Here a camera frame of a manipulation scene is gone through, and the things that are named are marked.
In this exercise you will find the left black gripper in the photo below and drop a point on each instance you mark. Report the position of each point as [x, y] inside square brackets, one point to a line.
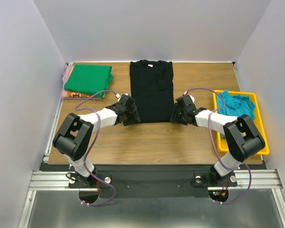
[135, 118]

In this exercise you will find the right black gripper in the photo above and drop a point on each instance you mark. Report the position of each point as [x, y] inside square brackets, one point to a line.
[178, 115]

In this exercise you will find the black polo shirt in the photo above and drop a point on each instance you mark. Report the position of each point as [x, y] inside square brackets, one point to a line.
[152, 89]

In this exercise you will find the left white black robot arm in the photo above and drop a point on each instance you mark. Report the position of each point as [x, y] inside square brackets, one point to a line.
[73, 137]

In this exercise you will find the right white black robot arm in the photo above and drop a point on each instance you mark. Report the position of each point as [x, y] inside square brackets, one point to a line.
[242, 136]

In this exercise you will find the yellow plastic tray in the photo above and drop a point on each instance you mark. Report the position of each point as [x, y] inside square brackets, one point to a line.
[219, 102]

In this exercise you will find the folded green t shirt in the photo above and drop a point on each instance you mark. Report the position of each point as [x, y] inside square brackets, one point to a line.
[89, 79]

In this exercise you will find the crumpled teal t shirt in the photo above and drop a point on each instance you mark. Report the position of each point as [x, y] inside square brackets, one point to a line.
[237, 105]

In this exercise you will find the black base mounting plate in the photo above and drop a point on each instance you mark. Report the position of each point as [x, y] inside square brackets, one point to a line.
[152, 181]

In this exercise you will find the folded orange patterned t shirt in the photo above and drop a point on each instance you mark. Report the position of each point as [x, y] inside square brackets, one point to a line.
[73, 95]

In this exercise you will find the folded lilac t shirt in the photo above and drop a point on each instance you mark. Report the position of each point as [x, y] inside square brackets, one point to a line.
[64, 75]

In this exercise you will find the folded pink t shirt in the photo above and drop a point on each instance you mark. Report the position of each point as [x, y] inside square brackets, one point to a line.
[69, 70]

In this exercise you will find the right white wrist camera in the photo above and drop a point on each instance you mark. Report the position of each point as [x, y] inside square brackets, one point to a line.
[187, 93]

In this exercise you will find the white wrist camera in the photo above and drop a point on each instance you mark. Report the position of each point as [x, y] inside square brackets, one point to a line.
[117, 95]
[187, 93]

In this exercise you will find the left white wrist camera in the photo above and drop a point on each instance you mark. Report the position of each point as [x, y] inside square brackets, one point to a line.
[117, 95]

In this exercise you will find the aluminium extrusion rail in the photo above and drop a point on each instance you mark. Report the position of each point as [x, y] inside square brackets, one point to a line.
[57, 180]

